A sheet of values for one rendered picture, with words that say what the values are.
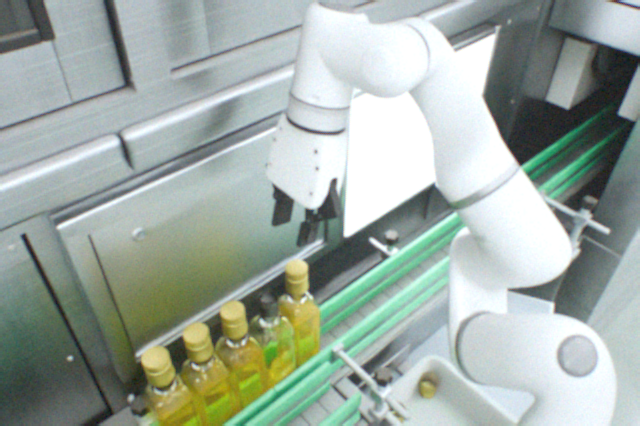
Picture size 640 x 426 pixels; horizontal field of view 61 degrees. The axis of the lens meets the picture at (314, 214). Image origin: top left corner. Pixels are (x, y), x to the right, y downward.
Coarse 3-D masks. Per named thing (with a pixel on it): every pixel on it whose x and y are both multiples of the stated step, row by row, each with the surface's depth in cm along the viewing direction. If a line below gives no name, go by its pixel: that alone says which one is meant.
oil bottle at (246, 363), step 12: (252, 336) 80; (216, 348) 80; (228, 348) 78; (240, 348) 78; (252, 348) 78; (228, 360) 78; (240, 360) 77; (252, 360) 79; (240, 372) 79; (252, 372) 81; (264, 372) 84; (240, 384) 80; (252, 384) 83; (264, 384) 85; (240, 396) 82; (252, 396) 85; (240, 408) 85
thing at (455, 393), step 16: (416, 368) 104; (432, 368) 107; (448, 368) 104; (400, 384) 101; (416, 384) 106; (448, 384) 106; (464, 384) 102; (400, 400) 104; (416, 400) 107; (432, 400) 107; (448, 400) 107; (464, 400) 104; (480, 400) 100; (416, 416) 104; (432, 416) 104; (448, 416) 104; (464, 416) 104; (480, 416) 102; (496, 416) 99; (512, 416) 97
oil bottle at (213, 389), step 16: (192, 368) 75; (208, 368) 75; (224, 368) 76; (192, 384) 75; (208, 384) 75; (224, 384) 78; (208, 400) 77; (224, 400) 80; (208, 416) 79; (224, 416) 82
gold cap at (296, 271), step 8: (288, 264) 81; (296, 264) 81; (304, 264) 81; (288, 272) 79; (296, 272) 79; (304, 272) 79; (288, 280) 80; (296, 280) 80; (304, 280) 80; (288, 288) 82; (296, 288) 81; (304, 288) 81
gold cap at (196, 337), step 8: (192, 328) 72; (200, 328) 72; (184, 336) 71; (192, 336) 71; (200, 336) 71; (208, 336) 71; (192, 344) 70; (200, 344) 71; (208, 344) 72; (192, 352) 72; (200, 352) 72; (208, 352) 73; (192, 360) 73; (200, 360) 73
